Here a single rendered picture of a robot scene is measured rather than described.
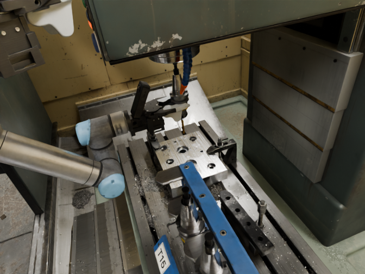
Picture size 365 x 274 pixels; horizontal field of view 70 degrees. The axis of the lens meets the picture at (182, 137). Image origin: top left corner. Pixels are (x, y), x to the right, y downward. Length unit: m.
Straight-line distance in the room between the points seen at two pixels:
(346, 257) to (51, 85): 1.82
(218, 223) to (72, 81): 1.50
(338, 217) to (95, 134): 0.92
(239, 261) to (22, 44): 0.49
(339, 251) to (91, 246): 1.04
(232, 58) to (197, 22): 1.69
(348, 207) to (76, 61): 1.62
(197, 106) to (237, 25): 1.42
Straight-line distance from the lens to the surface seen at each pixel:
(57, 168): 0.75
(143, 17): 0.44
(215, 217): 0.60
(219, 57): 2.08
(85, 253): 1.25
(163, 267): 0.89
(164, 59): 0.75
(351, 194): 1.11
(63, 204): 1.56
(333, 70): 0.91
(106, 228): 1.28
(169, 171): 0.72
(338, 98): 0.92
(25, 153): 0.73
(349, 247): 1.38
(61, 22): 0.42
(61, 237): 1.43
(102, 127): 0.84
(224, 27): 0.49
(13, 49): 0.39
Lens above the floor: 1.72
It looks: 37 degrees down
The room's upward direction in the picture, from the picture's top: 8 degrees counter-clockwise
